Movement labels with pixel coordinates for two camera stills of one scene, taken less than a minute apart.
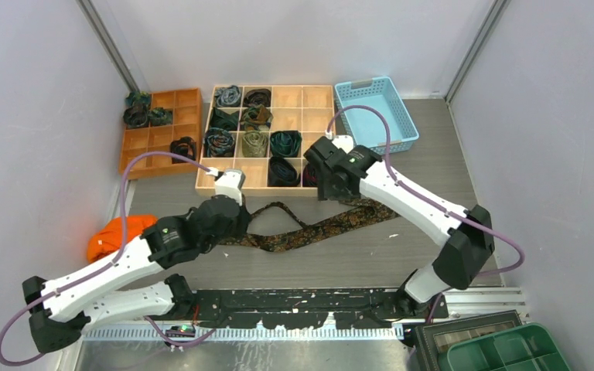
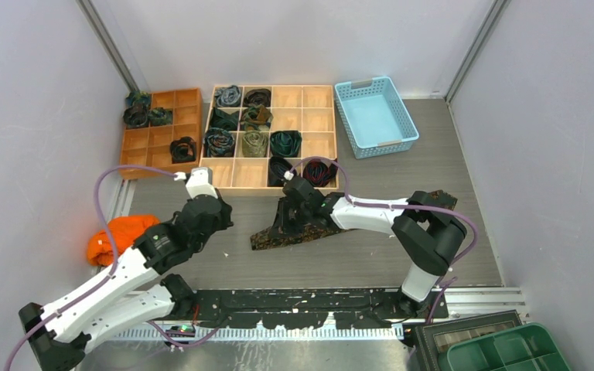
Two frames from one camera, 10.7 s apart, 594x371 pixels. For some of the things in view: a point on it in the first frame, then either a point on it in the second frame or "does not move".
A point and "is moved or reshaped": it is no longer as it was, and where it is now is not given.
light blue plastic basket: (363, 126) does not move
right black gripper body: (326, 190) → (291, 216)
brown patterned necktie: (355, 212) is moved or reshaped
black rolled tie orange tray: (186, 146) does not move
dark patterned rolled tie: (136, 115) does not move
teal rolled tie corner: (138, 97) does not move
